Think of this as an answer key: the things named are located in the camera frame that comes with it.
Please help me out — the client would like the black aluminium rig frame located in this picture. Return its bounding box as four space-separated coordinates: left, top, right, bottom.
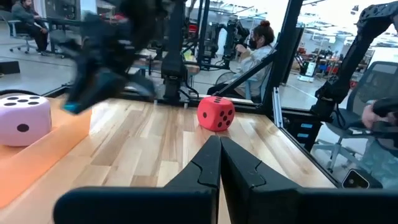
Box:
43 0 341 187

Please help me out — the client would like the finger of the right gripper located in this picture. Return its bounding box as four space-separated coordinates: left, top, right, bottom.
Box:
63 67 109 110
70 70 125 113

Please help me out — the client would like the black floor box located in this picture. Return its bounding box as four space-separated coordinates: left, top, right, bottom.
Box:
0 60 21 75

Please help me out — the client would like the orange translucent plastic bin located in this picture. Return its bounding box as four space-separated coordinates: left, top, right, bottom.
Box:
0 98 93 209

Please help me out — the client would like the person's hand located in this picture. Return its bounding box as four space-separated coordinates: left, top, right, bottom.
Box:
361 102 389 130

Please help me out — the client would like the person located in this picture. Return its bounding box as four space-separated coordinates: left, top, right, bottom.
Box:
206 20 276 103
11 0 50 55
360 133 398 189

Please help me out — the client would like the small teal translucent die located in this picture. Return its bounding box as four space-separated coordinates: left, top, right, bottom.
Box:
63 101 82 114

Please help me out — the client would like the grey mesh office chair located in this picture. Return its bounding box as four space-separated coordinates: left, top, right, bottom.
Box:
310 60 398 174

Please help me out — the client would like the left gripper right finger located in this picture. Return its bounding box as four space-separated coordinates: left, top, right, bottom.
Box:
221 136 398 224

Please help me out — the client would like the background black robot rig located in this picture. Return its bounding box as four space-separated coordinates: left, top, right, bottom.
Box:
198 17 251 71

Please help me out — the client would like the large red foam die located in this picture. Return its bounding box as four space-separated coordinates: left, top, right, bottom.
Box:
197 95 236 133

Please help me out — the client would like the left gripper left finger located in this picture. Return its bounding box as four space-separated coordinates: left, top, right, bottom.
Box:
52 135 222 224

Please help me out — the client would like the large pink foam die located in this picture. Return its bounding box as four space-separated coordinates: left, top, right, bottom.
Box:
0 94 52 147

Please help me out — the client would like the black box with blue labels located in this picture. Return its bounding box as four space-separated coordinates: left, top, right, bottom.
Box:
281 108 324 153

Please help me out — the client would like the white floor device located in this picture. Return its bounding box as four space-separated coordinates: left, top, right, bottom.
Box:
297 60 317 83

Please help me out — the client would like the silver bracket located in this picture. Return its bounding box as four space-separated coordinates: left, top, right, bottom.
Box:
272 86 284 129

